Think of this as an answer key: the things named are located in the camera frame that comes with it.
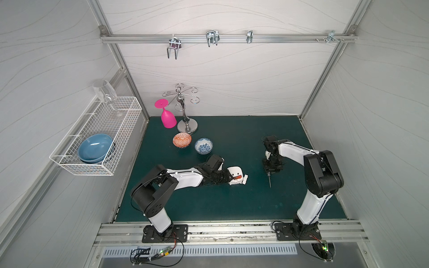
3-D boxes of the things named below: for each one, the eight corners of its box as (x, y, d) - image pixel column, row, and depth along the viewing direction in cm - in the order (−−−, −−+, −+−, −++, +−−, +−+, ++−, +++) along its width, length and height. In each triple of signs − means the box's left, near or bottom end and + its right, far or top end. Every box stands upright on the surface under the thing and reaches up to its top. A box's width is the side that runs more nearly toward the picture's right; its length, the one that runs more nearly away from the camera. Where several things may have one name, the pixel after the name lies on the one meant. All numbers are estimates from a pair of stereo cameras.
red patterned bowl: (172, 148, 104) (171, 145, 101) (175, 136, 110) (173, 132, 108) (191, 148, 104) (190, 145, 101) (193, 136, 110) (192, 132, 108)
